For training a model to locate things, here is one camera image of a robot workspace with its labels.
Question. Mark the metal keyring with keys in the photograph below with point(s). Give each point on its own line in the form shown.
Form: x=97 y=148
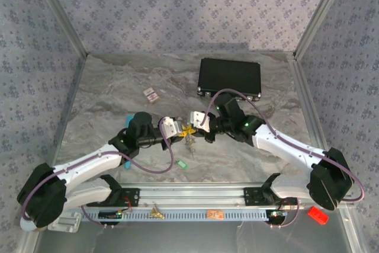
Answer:
x=190 y=144

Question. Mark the green key tag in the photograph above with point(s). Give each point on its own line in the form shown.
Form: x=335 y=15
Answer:
x=182 y=164

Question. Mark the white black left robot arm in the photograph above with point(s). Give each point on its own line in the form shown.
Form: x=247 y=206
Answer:
x=86 y=164

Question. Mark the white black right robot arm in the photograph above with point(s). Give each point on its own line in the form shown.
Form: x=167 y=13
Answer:
x=290 y=149

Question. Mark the teal plastic tool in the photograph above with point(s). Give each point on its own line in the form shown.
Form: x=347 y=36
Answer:
x=128 y=121

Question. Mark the small red white card box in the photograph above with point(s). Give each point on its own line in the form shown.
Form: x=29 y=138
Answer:
x=150 y=94

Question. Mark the black hard case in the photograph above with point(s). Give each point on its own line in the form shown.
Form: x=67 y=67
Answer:
x=229 y=76

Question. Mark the gold triangular metal piece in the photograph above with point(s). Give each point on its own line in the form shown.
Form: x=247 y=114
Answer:
x=156 y=214

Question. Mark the left green controller board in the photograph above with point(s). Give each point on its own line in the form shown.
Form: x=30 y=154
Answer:
x=111 y=214

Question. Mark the green controller board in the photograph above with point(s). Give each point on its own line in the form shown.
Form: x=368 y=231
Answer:
x=277 y=214
x=111 y=214

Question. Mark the right green controller board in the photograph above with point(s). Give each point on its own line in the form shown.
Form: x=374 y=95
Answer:
x=277 y=214

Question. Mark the red plastic block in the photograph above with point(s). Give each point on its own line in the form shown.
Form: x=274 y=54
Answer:
x=317 y=215

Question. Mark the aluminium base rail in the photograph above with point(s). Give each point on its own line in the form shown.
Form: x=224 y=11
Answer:
x=192 y=195

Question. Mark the aluminium table side rail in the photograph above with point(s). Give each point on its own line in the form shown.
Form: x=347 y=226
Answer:
x=307 y=102
x=77 y=78

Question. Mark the orange label on rail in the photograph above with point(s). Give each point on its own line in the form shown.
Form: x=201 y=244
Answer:
x=215 y=214

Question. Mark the silver metal bracket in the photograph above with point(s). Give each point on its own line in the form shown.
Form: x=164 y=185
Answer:
x=68 y=223

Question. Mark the aluminium frame post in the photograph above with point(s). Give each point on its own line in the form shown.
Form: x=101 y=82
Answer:
x=320 y=13
x=60 y=13

